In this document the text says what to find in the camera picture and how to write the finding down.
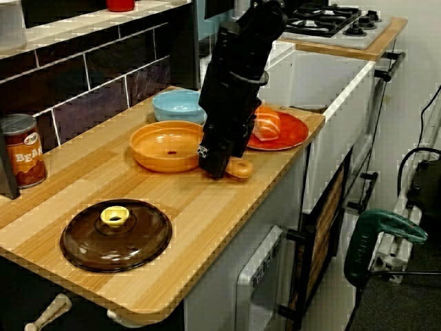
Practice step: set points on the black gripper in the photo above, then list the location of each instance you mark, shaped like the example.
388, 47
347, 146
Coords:
231, 103

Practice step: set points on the salmon sushi toy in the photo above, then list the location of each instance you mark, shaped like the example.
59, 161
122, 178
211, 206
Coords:
268, 127

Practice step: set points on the orange toy frying pan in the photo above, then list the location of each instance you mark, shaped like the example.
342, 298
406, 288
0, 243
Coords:
162, 148

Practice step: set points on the brown lid yellow knob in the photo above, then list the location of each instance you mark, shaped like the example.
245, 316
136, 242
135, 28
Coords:
113, 245

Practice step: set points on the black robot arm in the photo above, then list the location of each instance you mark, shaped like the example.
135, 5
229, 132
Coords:
248, 38

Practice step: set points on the red plate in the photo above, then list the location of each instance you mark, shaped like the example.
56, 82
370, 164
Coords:
289, 132

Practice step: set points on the light blue bowl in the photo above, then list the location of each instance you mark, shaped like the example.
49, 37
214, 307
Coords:
172, 105

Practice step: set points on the white toy kitchen cabinet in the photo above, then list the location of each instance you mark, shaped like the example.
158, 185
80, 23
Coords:
220, 255

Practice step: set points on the white sink unit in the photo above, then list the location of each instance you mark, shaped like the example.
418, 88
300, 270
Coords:
310, 79

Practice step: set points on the dark grey upright panel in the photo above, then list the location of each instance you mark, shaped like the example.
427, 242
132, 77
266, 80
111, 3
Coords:
184, 45

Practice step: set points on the black framed oven door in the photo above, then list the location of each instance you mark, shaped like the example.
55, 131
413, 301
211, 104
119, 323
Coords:
327, 220

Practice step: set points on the grey toy dishwasher door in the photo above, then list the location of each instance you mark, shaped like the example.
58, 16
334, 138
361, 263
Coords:
258, 289

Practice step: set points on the tiled backsplash shelf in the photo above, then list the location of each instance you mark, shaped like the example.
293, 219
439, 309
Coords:
103, 65

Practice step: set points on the green power drill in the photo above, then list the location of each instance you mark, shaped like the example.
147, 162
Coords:
372, 238

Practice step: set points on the grey toy stove top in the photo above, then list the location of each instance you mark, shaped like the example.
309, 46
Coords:
361, 34

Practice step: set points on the red tomato sauce bottle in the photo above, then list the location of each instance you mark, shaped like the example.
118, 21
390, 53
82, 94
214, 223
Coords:
120, 5

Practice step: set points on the white wooden peg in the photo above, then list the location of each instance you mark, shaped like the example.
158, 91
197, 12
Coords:
48, 312
119, 317

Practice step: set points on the brown beans can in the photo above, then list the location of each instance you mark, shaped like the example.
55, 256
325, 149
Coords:
25, 155

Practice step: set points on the black power box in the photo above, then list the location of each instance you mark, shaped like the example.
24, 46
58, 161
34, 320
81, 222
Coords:
429, 186

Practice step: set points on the white cup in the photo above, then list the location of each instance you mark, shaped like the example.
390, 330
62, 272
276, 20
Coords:
12, 27

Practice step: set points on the grey rail black brackets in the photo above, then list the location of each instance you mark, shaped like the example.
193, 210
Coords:
396, 63

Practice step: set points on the aluminium frame rail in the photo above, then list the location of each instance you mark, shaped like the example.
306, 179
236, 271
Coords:
389, 262

